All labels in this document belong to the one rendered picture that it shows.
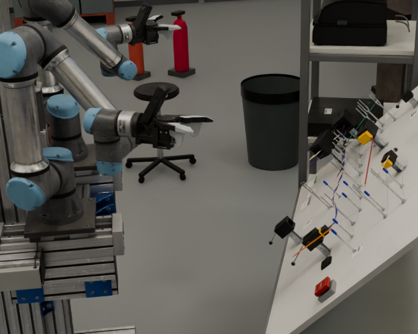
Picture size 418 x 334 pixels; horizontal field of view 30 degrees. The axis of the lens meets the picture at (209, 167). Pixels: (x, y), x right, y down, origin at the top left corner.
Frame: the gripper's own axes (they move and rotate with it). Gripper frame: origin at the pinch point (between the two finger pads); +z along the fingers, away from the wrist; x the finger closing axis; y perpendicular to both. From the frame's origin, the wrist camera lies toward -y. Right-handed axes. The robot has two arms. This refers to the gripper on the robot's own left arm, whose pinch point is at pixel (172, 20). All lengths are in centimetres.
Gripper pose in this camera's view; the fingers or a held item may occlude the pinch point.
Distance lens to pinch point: 326.9
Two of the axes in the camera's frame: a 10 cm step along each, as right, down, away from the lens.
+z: 8.4, -2.4, 4.8
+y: -0.4, 8.6, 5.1
